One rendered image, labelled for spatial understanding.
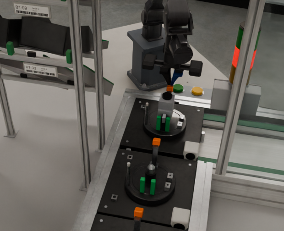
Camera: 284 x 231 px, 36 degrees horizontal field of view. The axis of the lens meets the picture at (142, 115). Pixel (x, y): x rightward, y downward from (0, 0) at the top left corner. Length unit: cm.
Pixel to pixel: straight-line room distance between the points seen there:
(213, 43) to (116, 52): 193
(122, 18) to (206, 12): 81
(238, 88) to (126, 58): 90
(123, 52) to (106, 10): 228
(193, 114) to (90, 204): 48
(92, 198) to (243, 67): 53
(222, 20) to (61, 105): 273
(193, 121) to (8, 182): 61
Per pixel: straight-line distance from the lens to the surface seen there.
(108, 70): 183
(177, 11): 126
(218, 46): 376
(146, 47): 160
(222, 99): 114
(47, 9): 100
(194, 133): 138
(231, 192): 133
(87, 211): 118
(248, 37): 101
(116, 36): 207
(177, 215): 113
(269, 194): 133
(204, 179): 126
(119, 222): 114
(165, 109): 132
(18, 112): 165
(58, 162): 144
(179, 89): 155
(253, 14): 99
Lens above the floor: 189
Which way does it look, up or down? 40 degrees down
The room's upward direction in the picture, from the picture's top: 2 degrees clockwise
